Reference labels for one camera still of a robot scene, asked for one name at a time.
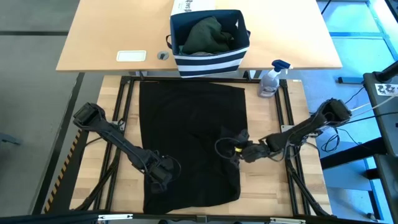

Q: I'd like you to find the dark green garment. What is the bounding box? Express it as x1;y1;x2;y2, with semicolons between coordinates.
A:
181;16;234;55

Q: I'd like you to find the navy white striped fabric bin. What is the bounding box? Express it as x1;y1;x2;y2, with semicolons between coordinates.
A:
165;9;251;78

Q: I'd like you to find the silver metal bracket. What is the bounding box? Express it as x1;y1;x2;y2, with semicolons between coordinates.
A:
269;217;306;224
98;213;134;221

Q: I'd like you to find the yellow black hazard strip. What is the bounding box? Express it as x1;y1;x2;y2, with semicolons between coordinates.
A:
43;129;82;214

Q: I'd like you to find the white printed tag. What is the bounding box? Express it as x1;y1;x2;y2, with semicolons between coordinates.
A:
374;83;398;96

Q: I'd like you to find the white rectangular desk plate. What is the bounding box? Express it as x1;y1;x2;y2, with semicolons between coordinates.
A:
116;50;147;62

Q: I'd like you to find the spray bottle with blue head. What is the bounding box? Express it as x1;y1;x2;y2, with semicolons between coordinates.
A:
257;59;294;99

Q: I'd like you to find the black aluminium table frame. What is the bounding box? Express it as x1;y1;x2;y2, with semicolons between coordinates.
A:
74;75;333;224

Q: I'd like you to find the black power cable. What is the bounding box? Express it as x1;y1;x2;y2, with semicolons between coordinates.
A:
320;113;398;153

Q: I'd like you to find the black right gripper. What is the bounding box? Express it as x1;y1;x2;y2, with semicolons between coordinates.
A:
230;129;271;169

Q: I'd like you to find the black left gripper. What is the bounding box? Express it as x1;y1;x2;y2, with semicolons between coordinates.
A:
146;151;175;194

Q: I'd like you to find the black T-shirt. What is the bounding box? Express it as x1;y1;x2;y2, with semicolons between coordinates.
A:
139;80;249;215

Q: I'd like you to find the black cart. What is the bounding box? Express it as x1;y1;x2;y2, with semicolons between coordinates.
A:
363;60;398;224

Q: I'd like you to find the light wooden desk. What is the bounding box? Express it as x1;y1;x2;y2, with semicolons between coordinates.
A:
55;0;343;73

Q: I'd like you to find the black looped camera cable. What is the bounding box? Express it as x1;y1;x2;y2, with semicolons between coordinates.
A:
214;136;242;160

